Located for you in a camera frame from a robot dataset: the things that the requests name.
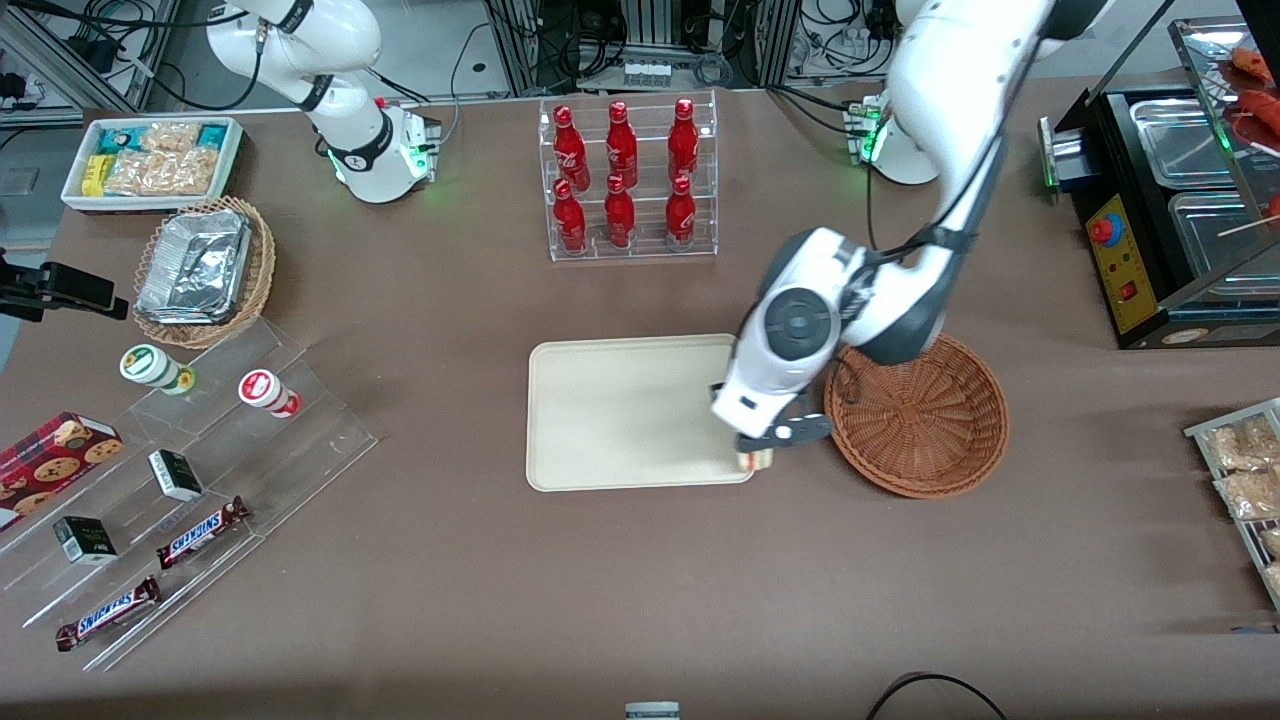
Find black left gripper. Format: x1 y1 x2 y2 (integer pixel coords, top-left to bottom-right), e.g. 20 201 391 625
735 424 793 470

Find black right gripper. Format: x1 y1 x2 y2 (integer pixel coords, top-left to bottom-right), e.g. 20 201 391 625
0 250 130 323

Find beige plastic tray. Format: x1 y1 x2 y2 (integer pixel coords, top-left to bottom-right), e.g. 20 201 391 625
526 334 757 493

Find round brown wicker basket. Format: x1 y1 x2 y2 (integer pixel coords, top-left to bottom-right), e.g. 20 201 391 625
824 335 1010 499

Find light wicker basket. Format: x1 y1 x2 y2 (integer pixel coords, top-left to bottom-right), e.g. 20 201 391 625
132 196 277 350

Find tray with packaged snacks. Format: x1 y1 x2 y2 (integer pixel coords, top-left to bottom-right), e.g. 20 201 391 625
1184 397 1280 613

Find white rectangular snack bin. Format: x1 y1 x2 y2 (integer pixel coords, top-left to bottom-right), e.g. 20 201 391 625
61 117 245 215

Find green lid white cup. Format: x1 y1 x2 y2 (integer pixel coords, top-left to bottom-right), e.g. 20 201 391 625
119 344 197 397

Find stacked aluminium foil trays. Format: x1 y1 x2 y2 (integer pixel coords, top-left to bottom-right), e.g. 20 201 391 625
136 209 252 327

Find clear rice cracker bag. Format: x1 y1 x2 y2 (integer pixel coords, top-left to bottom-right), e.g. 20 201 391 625
160 147 220 197
105 150 167 197
140 121 202 154

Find red cookie box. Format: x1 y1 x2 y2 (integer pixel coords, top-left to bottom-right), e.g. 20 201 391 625
0 412 125 532

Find small black green box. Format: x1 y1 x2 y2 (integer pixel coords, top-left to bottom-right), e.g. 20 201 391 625
147 449 205 503
52 515 119 567

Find red lid white cup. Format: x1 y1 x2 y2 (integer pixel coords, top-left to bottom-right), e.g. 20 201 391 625
237 369 302 420

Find clear acrylic bottle rack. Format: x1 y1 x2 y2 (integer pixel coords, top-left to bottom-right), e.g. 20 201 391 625
538 90 719 264

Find red cola bottle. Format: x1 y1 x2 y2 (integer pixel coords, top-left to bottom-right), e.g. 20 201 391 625
605 100 639 189
553 104 592 193
665 175 697 249
604 174 637 250
668 97 700 184
553 178 588 254

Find clear acrylic stepped stand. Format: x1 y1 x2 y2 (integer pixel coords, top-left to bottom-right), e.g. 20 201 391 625
0 317 379 673

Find Snickers chocolate bar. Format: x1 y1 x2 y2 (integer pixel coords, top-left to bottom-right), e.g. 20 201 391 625
54 575 162 653
156 496 250 571

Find black food warmer machine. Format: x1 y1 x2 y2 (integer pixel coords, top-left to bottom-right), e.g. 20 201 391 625
1038 14 1280 351

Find grey workbench with cables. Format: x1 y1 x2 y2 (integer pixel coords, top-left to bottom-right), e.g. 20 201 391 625
0 0 183 127

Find black looped cable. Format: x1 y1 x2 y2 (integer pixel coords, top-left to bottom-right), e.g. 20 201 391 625
864 672 1012 720

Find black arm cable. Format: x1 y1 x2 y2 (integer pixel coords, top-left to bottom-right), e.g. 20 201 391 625
864 0 1063 263

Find aluminium frame rack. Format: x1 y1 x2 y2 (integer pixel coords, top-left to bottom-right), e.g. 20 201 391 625
483 0 803 97

